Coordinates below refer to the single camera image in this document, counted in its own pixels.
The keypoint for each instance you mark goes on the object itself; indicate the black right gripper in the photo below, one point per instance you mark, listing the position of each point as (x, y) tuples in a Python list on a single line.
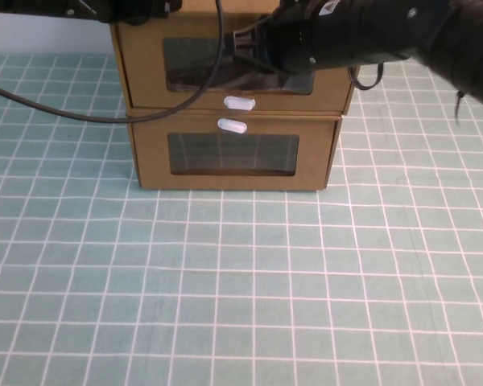
[(294, 40)]

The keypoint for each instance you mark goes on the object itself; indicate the cardboard drawer with window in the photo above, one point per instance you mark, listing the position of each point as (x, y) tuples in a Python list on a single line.
[(145, 80)]

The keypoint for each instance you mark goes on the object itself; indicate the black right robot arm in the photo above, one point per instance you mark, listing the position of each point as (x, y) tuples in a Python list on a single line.
[(386, 32)]

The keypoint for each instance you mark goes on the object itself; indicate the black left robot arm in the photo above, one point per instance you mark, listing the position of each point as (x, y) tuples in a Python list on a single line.
[(125, 10)]

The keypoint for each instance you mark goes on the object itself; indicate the cardboard shoe box shell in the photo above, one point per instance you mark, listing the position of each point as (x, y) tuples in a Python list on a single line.
[(197, 10)]

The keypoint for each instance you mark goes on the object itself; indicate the cardboard shoe box with window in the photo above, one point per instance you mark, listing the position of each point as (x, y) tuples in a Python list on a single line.
[(153, 161)]

